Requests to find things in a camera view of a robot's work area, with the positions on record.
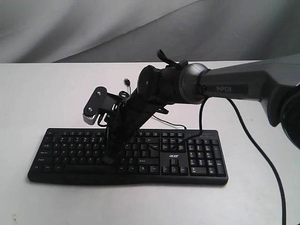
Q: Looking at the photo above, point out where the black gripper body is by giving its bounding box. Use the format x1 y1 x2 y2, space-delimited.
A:
105 90 169 150

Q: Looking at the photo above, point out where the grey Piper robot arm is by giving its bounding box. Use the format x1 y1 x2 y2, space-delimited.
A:
104 54 300 164

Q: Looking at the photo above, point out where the black Acer keyboard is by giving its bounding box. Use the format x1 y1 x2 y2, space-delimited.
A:
28 128 228 186

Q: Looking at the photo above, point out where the grey fabric backdrop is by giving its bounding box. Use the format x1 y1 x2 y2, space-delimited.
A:
0 0 300 63

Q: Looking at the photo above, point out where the black USB cable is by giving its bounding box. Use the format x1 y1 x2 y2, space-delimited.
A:
119 78 188 131

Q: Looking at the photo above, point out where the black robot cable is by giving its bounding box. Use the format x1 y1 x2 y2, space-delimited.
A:
150 97 288 225

